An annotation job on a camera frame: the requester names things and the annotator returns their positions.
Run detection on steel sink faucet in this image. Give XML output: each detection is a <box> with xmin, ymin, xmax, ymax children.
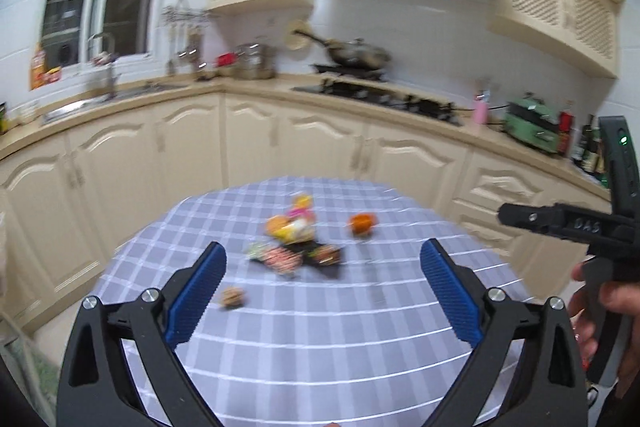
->
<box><xmin>87</xmin><ymin>32</ymin><xmax>119</xmax><ymax>100</ymax></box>

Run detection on black induction cooker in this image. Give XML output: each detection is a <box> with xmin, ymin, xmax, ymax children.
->
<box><xmin>310</xmin><ymin>62</ymin><xmax>389</xmax><ymax>82</ymax></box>

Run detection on cream base cabinets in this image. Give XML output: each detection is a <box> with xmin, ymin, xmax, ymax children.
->
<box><xmin>0</xmin><ymin>91</ymin><xmax>617</xmax><ymax>339</ymax></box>

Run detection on orange round fruit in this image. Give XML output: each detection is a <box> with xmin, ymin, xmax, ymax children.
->
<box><xmin>348</xmin><ymin>212</ymin><xmax>379</xmax><ymax>237</ymax></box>

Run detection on dark brown candy wrapper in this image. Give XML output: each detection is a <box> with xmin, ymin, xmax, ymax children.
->
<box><xmin>301</xmin><ymin>244</ymin><xmax>346</xmax><ymax>279</ymax></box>

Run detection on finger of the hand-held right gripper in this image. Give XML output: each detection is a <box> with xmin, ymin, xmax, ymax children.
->
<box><xmin>497</xmin><ymin>201</ymin><xmax>592</xmax><ymax>242</ymax></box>

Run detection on hanging steel skimmer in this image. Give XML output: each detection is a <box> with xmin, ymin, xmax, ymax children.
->
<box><xmin>189</xmin><ymin>29</ymin><xmax>209</xmax><ymax>71</ymax></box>

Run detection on person's right hand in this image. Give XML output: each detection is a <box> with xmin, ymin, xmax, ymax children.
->
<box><xmin>569</xmin><ymin>260</ymin><xmax>640</xmax><ymax>400</ymax></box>

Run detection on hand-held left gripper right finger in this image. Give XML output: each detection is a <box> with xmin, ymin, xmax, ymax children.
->
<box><xmin>419</xmin><ymin>237</ymin><xmax>587</xmax><ymax>427</ymax></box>

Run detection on red sauce bottle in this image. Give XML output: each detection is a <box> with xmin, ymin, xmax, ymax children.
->
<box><xmin>557</xmin><ymin>104</ymin><xmax>576</xmax><ymax>157</ymax></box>

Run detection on red candy wrapper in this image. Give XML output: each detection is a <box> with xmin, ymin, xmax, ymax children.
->
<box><xmin>262</xmin><ymin>246</ymin><xmax>302</xmax><ymax>277</ymax></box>

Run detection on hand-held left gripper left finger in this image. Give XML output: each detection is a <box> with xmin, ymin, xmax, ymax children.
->
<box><xmin>56</xmin><ymin>240</ymin><xmax>229</xmax><ymax>427</ymax></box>

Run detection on dark glass bottle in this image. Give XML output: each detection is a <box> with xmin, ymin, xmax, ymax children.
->
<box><xmin>596</xmin><ymin>127</ymin><xmax>610</xmax><ymax>182</ymax></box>
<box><xmin>581</xmin><ymin>114</ymin><xmax>599</xmax><ymax>174</ymax></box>

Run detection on steel kitchen sink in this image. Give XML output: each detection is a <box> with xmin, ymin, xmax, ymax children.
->
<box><xmin>42</xmin><ymin>81</ymin><xmax>187</xmax><ymax>124</ymax></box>

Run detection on yellow and pink snack wrapper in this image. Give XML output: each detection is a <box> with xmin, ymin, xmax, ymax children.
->
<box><xmin>264</xmin><ymin>194</ymin><xmax>317</xmax><ymax>244</ymax></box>

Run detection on black gas hob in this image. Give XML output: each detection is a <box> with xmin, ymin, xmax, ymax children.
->
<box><xmin>292</xmin><ymin>79</ymin><xmax>464</xmax><ymax>128</ymax></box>

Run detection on cream round colander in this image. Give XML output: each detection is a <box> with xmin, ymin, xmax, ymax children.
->
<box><xmin>284</xmin><ymin>19</ymin><xmax>312</xmax><ymax>53</ymax></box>

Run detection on steel stock pot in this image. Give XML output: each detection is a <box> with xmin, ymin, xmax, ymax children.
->
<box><xmin>234</xmin><ymin>37</ymin><xmax>277</xmax><ymax>80</ymax></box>

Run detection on steel wok with lid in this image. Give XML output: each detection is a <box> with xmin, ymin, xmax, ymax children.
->
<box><xmin>294</xmin><ymin>29</ymin><xmax>394</xmax><ymax>70</ymax></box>

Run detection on orange seasoning packet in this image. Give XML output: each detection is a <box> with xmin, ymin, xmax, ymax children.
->
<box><xmin>29</xmin><ymin>42</ymin><xmax>47</xmax><ymax>90</ymax></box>

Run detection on wall utensil rack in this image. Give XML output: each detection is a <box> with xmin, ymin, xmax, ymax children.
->
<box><xmin>162</xmin><ymin>0</ymin><xmax>217</xmax><ymax>28</ymax></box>

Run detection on green electric cooker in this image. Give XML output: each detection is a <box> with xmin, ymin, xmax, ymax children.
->
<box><xmin>502</xmin><ymin>92</ymin><xmax>562</xmax><ymax>154</ymax></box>

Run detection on trash bin with clear liner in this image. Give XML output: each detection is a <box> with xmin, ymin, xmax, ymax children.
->
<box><xmin>0</xmin><ymin>301</ymin><xmax>62</xmax><ymax>414</ymax></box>

